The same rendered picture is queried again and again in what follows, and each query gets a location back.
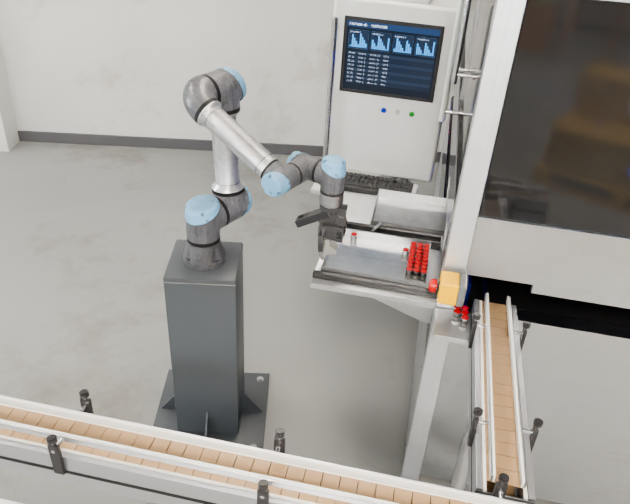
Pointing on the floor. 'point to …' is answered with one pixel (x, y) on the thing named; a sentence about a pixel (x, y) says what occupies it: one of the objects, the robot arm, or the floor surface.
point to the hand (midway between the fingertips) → (320, 255)
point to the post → (466, 208)
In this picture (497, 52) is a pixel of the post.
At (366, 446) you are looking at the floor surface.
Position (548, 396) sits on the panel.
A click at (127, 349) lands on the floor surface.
